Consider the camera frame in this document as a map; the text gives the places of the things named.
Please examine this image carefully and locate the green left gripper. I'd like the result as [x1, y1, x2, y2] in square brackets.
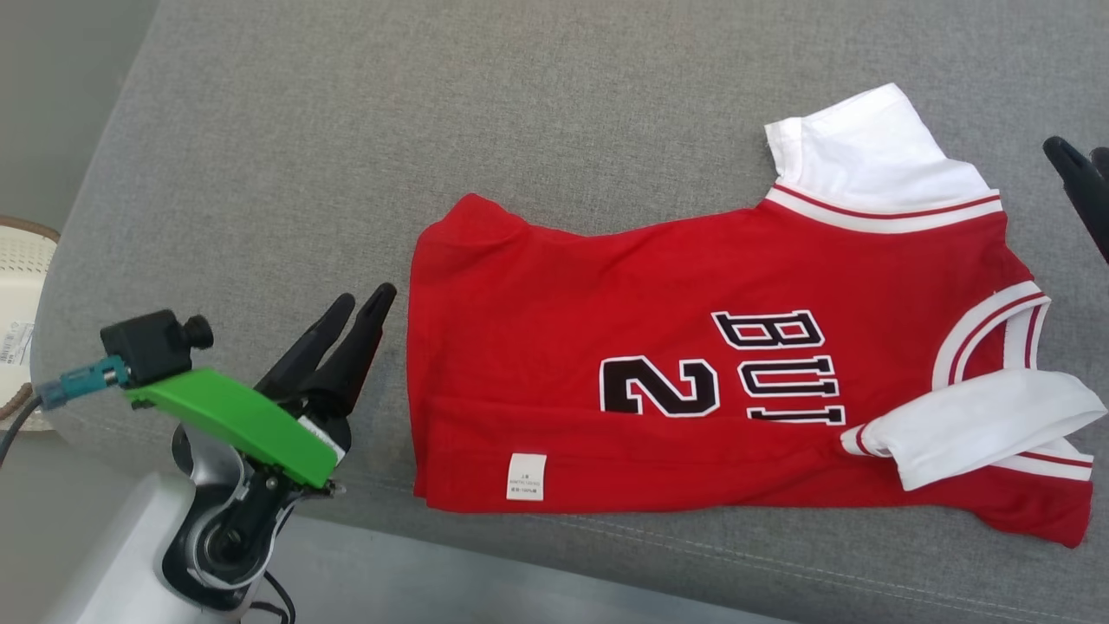
[124, 283, 398, 489]

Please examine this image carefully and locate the red white basketball jersey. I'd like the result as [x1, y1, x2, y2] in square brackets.
[405, 82, 1108, 549]

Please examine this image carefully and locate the red and white striped garment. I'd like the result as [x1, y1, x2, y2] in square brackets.
[30, 0, 1109, 624]

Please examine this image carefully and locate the white laundry basket brown rim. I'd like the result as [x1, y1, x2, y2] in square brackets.
[0, 217, 63, 434]

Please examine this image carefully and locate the thin black wire bundle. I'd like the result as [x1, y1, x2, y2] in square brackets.
[251, 570, 297, 624]

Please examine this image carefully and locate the black cable teal plug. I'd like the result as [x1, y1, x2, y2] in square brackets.
[0, 355, 131, 469]

